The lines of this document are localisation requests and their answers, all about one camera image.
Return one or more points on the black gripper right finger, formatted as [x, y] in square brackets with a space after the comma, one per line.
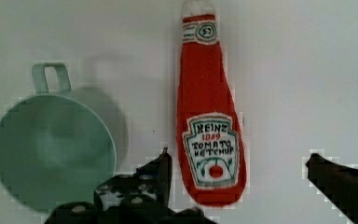
[338, 183]

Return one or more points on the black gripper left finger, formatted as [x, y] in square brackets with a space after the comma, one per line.
[139, 198]

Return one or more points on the red ketchup bottle toy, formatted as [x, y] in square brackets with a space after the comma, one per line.
[208, 132]

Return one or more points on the green mug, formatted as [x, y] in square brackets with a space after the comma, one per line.
[59, 144]

